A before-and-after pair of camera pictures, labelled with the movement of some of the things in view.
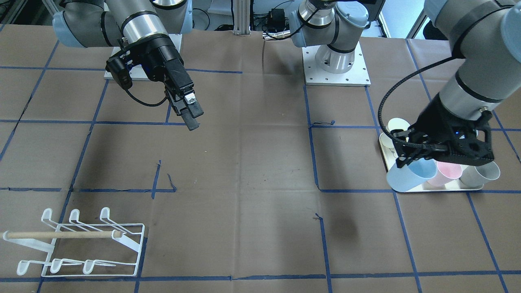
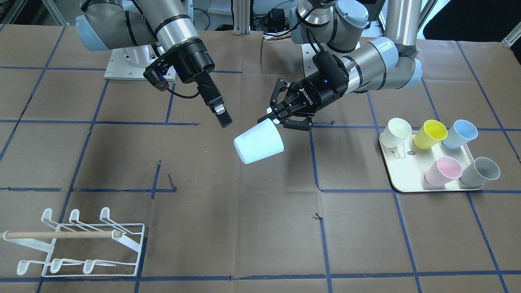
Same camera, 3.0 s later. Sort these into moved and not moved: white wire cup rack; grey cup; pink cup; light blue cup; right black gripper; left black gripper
Moved: light blue cup; right black gripper; left black gripper
Not moved: pink cup; grey cup; white wire cup rack
